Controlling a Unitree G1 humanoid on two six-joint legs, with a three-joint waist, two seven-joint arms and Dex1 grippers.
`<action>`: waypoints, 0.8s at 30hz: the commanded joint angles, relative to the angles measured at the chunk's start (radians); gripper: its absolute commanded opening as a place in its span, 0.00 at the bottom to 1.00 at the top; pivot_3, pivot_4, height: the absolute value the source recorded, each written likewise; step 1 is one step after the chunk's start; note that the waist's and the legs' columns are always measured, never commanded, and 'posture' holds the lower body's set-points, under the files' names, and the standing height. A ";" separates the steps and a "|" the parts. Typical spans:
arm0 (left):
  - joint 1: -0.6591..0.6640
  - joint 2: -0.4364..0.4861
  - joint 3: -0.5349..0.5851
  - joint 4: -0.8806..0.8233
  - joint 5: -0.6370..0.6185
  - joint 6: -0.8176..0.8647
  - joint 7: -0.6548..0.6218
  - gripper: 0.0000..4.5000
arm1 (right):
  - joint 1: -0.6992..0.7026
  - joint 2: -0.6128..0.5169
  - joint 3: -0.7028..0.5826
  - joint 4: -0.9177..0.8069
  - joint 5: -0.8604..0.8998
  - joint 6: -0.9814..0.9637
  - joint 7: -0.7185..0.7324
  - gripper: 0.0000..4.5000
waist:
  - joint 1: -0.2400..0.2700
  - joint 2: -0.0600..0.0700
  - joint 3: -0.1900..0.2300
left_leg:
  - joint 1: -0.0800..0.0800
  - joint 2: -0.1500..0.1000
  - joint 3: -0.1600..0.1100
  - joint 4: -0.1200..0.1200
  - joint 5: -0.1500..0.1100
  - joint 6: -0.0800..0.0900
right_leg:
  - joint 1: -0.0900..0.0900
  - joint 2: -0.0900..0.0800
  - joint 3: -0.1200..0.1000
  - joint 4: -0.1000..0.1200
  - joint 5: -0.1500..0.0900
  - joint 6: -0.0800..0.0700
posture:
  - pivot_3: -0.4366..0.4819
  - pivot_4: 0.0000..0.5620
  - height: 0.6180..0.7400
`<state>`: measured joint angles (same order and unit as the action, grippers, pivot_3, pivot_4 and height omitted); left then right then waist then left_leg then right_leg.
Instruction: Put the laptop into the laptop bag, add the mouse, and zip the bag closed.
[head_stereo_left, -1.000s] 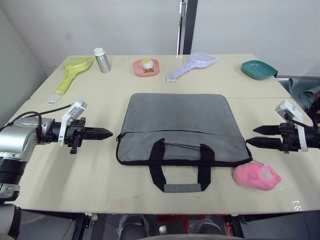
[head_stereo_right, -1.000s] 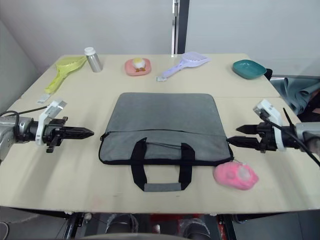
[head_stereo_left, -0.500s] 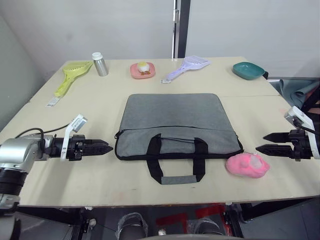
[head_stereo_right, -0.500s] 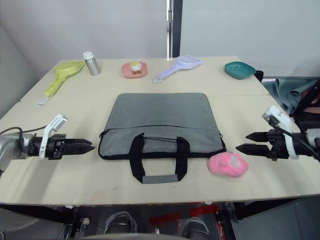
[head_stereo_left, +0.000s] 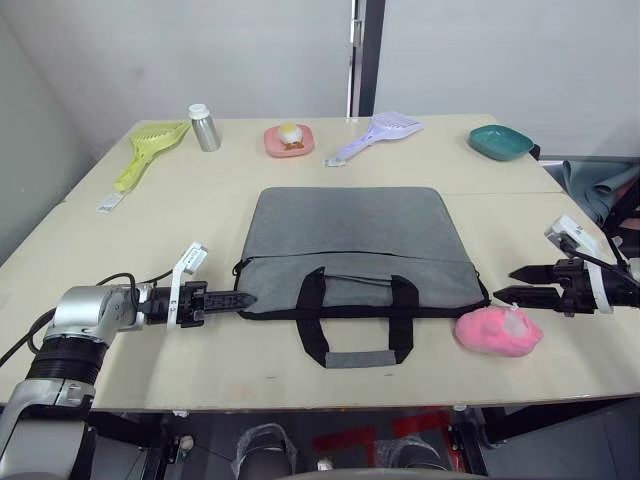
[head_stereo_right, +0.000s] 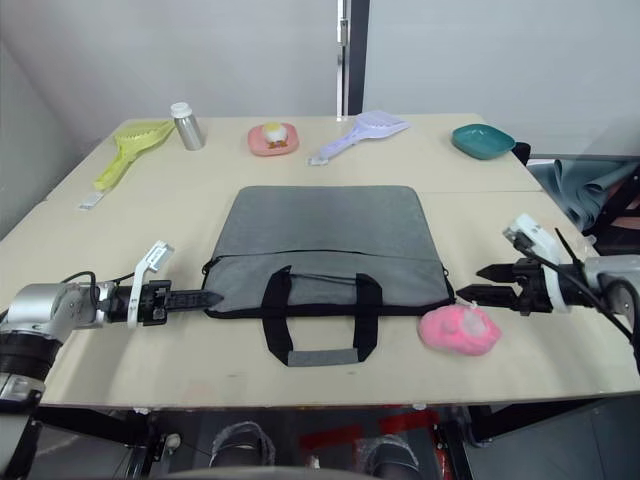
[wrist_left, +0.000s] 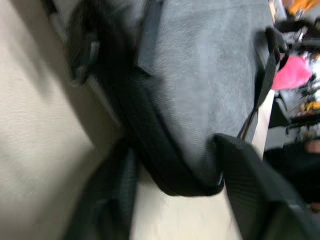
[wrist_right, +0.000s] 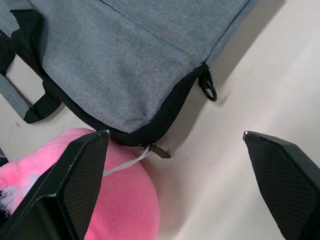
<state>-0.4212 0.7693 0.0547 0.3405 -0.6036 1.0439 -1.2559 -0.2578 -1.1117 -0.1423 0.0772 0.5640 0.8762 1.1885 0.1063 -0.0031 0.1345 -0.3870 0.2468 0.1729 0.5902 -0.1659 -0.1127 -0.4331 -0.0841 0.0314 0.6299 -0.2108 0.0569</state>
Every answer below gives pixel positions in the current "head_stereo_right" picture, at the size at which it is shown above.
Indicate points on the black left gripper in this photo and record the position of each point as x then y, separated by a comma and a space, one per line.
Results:
152, 302

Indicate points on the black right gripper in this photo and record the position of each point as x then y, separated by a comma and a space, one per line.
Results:
534, 290

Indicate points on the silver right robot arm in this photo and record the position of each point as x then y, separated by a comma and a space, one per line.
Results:
610, 272

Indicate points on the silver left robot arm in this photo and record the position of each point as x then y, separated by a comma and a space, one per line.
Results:
40, 305

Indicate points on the pink computer mouse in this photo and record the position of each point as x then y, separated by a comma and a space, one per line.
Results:
450, 332

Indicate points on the grey laptop bag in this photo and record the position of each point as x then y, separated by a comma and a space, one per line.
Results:
325, 235

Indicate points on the grey-blue cloth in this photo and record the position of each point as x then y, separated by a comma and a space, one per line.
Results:
565, 185

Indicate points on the white tag on yellow scoop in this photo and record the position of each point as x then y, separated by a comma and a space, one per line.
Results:
91, 201

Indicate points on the teal plastic bowl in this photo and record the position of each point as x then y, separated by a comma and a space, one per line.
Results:
482, 142

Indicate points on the dark rounded shape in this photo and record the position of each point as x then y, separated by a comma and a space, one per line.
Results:
242, 445
390, 455

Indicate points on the dark grey cabinet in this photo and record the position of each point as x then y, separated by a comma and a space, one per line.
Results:
550, 442

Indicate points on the yellow plastic scoop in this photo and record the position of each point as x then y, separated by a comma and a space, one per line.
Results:
135, 142

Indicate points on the pink plastic dish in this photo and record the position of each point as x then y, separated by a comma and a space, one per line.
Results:
257, 142

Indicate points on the silver bottle with white cap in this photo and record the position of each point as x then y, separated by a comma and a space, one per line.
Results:
189, 129

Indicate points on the white and yellow duck toy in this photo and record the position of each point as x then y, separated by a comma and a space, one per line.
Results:
276, 134

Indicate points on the white tag on purple scoop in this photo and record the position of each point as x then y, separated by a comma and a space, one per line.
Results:
318, 160

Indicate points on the purple plastic scoop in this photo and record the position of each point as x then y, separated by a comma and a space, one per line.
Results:
367, 127

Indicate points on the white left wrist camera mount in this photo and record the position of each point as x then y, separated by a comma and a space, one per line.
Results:
155, 256

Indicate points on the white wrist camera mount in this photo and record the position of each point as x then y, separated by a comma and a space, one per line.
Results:
532, 232
155, 256

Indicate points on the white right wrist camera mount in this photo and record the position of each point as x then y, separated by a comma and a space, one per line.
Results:
532, 232

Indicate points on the black metal frame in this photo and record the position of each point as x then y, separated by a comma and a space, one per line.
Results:
617, 210

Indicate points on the black table frame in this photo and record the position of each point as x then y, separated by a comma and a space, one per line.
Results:
90, 425

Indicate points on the dark vertical door frame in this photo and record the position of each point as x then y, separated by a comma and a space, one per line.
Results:
356, 55

